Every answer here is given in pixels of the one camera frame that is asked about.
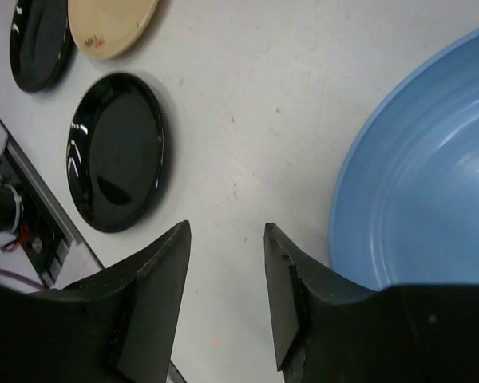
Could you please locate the beige small plate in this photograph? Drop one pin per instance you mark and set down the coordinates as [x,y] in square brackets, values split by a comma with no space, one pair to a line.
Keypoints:
[103,29]

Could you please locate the black plate left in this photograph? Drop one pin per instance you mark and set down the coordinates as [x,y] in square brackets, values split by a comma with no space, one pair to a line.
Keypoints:
[41,44]

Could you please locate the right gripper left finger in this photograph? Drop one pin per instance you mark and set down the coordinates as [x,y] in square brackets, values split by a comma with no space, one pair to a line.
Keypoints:
[117,325]

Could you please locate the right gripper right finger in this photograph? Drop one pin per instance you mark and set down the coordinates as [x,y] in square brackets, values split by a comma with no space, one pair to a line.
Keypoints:
[327,328]

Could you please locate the black plate centre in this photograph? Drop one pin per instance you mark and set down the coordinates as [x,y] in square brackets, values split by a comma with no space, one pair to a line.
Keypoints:
[115,153]

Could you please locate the blue plastic plate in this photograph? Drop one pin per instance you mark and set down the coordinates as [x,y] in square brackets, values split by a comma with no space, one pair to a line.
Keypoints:
[405,208]

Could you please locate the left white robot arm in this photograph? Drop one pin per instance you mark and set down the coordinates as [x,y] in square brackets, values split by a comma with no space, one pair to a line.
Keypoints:
[10,208]

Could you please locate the black plate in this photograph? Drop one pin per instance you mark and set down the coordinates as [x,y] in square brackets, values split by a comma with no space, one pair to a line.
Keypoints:
[41,44]
[115,153]

